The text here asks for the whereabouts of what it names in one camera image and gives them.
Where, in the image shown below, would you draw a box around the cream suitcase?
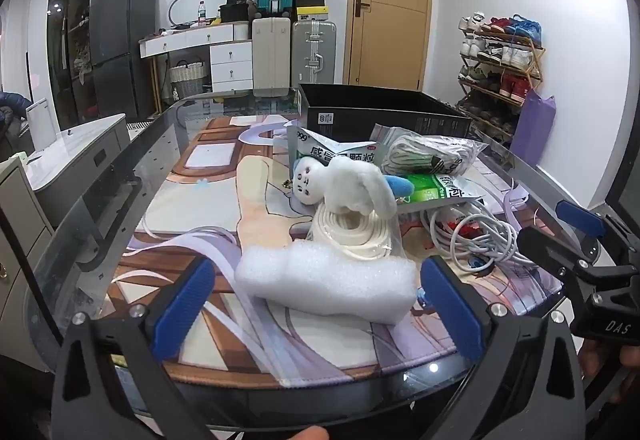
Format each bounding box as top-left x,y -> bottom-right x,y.
251,16 -> 292,96

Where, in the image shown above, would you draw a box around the black basket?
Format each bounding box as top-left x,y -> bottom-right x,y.
219,4 -> 251,23

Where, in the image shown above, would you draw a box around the wooden door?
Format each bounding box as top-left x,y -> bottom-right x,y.
345,0 -> 433,93

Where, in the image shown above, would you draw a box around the oval metal mirror frame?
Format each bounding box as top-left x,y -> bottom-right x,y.
168,0 -> 231,28

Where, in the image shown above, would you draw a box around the purple fabric bag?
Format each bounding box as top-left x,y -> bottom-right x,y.
510,90 -> 557,166

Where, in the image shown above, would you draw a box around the white vanity desk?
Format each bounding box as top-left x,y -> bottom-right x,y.
139,22 -> 254,96

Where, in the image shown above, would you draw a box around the printed desk mat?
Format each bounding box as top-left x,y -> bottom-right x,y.
112,115 -> 563,388

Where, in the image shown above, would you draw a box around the wooden shoe rack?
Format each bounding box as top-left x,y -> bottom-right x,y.
456,12 -> 546,143

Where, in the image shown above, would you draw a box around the white round cable bundle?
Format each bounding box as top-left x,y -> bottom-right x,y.
420,202 -> 538,277

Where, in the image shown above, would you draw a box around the white plush toy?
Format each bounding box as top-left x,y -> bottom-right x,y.
291,155 -> 416,220

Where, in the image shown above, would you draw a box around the wicker basket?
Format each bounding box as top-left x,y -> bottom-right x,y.
169,61 -> 207,97

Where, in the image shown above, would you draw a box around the rows of shoes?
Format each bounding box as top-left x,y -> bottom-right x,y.
457,11 -> 543,136

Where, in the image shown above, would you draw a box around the person's right hand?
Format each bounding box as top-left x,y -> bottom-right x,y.
579,339 -> 640,382

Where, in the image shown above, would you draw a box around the silver suitcase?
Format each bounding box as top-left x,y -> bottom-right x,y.
291,20 -> 337,86

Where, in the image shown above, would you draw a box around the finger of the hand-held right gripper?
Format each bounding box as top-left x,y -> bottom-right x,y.
516,226 -> 628,292
555,200 -> 640,266

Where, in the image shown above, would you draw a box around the grey drawer cabinet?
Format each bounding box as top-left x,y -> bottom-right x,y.
0,155 -> 57,371

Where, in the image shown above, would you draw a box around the yellow black shoe box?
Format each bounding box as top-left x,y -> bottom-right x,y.
296,6 -> 331,23

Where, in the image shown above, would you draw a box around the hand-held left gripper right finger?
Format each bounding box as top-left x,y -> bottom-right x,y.
419,255 -> 587,440

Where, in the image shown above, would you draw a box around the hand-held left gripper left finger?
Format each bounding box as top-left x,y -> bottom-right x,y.
52,256 -> 217,440

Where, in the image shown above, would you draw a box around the person's left hand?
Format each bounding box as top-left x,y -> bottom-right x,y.
279,425 -> 331,440

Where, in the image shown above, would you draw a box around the white foam block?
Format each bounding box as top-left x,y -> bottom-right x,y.
234,240 -> 418,325

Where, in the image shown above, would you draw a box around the dark grey refrigerator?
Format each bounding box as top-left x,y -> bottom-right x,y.
90,0 -> 157,121

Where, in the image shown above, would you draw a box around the grey sideboard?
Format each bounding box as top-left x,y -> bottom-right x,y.
30,114 -> 132,206

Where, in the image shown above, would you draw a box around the black cardboard box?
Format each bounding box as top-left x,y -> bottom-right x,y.
297,82 -> 472,141

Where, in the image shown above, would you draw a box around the glass display cabinet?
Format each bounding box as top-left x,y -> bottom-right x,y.
47,0 -> 101,131

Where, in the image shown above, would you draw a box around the green white medicine packet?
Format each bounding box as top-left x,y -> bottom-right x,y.
286,125 -> 386,171
395,170 -> 486,213

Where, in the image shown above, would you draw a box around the blue down jacket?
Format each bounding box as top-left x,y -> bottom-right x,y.
0,92 -> 32,161

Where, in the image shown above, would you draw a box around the bagged white cord bundle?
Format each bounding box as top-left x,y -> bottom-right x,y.
372,124 -> 488,181

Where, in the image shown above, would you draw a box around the bagged white cable coil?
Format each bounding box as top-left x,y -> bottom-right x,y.
306,202 -> 403,266

